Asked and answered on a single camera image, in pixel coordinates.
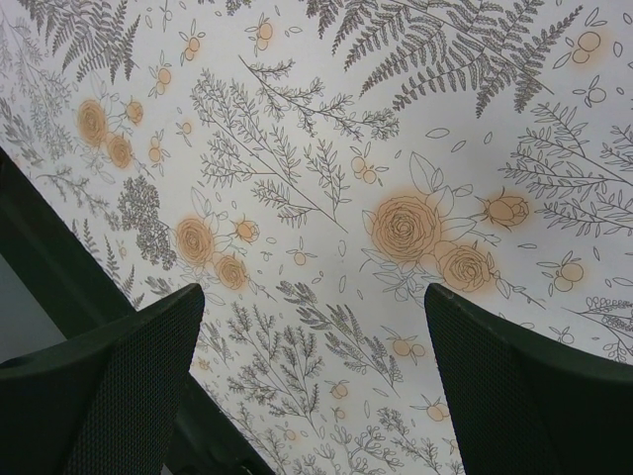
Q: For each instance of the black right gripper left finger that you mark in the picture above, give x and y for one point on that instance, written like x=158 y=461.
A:
x=104 y=402

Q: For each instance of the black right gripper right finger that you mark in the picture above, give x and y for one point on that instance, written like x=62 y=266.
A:
x=523 y=403

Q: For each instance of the floral patterned table mat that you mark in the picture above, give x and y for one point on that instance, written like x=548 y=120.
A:
x=314 y=166

